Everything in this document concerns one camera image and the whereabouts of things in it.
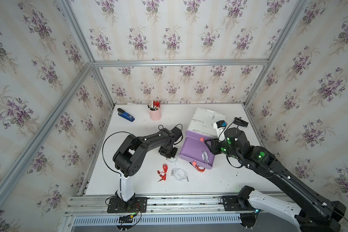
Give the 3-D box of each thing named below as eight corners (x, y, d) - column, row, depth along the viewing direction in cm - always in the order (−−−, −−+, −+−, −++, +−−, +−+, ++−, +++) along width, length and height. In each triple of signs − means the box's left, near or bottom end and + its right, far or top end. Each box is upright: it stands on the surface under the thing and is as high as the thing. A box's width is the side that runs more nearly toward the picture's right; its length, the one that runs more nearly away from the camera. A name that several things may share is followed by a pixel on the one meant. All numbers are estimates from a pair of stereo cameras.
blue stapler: (118, 114, 117) (116, 109, 113) (121, 112, 118) (119, 107, 114) (132, 122, 111) (130, 118, 107) (134, 120, 113) (133, 115, 109)
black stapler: (233, 123, 111) (234, 121, 109) (234, 119, 113) (235, 117, 111) (246, 127, 108) (248, 125, 106) (247, 123, 111) (248, 121, 109)
